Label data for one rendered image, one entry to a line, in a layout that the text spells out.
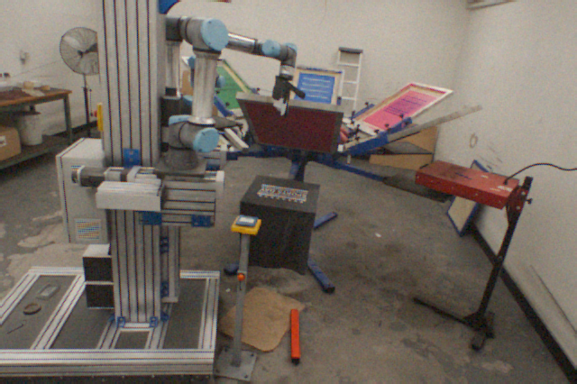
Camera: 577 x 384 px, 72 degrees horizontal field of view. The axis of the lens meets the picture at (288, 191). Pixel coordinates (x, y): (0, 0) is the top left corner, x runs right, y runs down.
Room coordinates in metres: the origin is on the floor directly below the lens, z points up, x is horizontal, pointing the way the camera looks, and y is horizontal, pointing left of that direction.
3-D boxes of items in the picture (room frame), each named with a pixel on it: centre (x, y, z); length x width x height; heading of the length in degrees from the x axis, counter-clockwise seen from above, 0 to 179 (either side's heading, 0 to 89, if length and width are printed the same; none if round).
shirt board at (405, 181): (3.05, -0.62, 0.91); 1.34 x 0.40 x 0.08; 55
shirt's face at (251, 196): (2.32, 0.03, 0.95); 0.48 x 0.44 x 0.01; 175
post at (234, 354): (1.83, 0.19, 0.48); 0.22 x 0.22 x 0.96; 85
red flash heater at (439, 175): (2.62, -1.23, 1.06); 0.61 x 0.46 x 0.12; 55
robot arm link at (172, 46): (2.27, 0.72, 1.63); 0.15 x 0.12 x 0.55; 75
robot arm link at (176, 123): (1.74, 0.50, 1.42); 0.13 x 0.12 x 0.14; 49
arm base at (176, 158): (1.75, 0.51, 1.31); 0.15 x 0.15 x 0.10
